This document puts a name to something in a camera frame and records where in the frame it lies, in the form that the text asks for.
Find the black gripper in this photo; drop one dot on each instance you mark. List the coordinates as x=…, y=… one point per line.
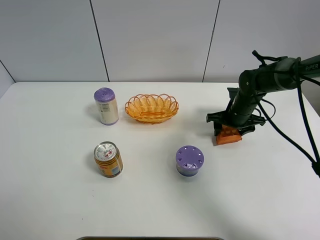
x=238, y=113

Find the orange waffle piece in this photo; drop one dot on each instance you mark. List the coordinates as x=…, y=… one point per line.
x=228, y=135

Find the dark green robot arm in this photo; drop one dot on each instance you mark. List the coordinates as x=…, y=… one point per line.
x=275, y=74

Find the orange wicker basket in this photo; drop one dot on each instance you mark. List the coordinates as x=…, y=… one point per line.
x=152, y=108

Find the purple lidded short container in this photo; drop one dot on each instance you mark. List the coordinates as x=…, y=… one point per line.
x=189, y=159

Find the orange drink can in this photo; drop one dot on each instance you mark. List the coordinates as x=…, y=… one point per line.
x=108, y=159

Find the purple topped cream canister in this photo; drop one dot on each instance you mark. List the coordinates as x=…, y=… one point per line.
x=107, y=106

